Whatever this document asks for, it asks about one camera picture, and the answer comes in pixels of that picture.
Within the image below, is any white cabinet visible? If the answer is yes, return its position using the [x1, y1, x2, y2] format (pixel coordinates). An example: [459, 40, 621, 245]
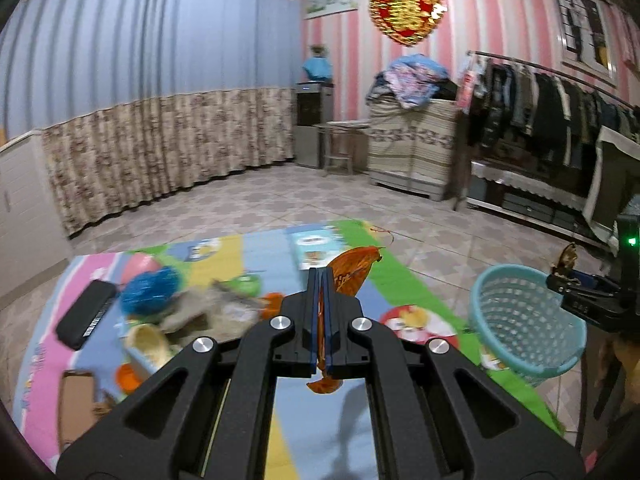
[0, 130, 73, 271]

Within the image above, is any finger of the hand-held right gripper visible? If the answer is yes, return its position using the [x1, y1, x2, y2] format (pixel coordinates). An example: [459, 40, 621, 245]
[561, 290, 626, 332]
[546, 271, 622, 296]

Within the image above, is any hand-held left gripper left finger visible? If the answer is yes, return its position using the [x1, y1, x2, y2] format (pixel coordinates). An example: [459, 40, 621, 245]
[55, 269, 324, 480]

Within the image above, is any light blue carton box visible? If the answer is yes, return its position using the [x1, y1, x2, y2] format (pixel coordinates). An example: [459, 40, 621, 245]
[286, 227, 346, 271]

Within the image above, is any cloth covered cabinet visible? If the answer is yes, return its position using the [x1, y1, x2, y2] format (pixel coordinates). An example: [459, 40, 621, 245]
[367, 97, 463, 202]

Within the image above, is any blue plastic bag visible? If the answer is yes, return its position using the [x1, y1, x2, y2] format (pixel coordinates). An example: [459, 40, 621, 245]
[119, 266, 182, 317]

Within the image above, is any grey water dispenser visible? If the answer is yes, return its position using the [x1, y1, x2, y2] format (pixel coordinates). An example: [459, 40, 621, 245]
[292, 81, 335, 170]

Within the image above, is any small brown dry leaf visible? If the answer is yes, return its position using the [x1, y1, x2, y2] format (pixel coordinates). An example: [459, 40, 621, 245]
[550, 242, 581, 278]

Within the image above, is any blue and floral curtain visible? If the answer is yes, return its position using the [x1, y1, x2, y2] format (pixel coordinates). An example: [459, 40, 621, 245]
[0, 0, 303, 238]

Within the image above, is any colourful cartoon play mat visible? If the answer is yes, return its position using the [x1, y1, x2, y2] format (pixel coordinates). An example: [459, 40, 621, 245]
[12, 217, 563, 480]

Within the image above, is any row of hanging clothes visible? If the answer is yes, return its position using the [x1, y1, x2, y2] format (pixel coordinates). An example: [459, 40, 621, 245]
[457, 55, 640, 171]

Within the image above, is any orange plastic piece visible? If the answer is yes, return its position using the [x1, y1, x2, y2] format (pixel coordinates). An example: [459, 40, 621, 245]
[116, 364, 143, 403]

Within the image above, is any light blue plastic basket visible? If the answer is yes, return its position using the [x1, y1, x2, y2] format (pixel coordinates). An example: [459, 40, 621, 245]
[467, 264, 588, 388]

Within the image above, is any white framed panel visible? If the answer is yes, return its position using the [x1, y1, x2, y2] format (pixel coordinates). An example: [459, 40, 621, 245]
[582, 125, 640, 243]

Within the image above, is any flat black box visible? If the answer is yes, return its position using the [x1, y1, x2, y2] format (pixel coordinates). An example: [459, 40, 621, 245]
[55, 279, 119, 352]

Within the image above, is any landscape wall picture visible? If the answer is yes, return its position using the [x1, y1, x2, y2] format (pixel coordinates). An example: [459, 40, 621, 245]
[301, 0, 360, 21]

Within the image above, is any doll in blue clothes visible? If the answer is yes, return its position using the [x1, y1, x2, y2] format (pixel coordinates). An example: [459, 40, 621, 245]
[301, 44, 335, 83]

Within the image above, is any crumbled brown leaf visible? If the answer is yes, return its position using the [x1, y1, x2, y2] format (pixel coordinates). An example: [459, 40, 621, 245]
[94, 391, 121, 421]

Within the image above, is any window wall poster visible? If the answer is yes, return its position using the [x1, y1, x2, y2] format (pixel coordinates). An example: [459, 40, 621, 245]
[552, 0, 618, 86]

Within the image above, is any orange snack wrapper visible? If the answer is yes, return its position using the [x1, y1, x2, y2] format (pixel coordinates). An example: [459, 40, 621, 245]
[306, 246, 385, 395]

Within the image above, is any cream paper cup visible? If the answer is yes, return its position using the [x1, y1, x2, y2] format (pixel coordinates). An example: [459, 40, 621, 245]
[124, 323, 176, 373]

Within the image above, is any low metal bench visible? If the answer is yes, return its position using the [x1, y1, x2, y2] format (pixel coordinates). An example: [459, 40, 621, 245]
[467, 157, 616, 248]

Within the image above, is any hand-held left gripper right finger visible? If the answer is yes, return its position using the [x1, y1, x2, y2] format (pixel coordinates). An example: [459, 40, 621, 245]
[324, 269, 586, 480]

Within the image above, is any wooden stool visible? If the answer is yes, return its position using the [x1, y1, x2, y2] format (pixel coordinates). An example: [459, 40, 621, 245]
[315, 119, 373, 177]

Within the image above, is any brown cardboard box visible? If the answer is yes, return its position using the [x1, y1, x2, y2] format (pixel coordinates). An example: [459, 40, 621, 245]
[59, 370, 97, 457]

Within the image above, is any grey brown paper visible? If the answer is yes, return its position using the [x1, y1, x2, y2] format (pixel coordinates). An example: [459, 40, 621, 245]
[160, 277, 266, 346]

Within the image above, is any pile of clothes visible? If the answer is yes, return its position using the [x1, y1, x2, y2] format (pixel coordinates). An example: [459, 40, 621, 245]
[366, 54, 458, 110]

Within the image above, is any red gold heart decoration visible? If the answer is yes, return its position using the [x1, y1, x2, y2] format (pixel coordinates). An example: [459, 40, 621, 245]
[369, 0, 447, 47]

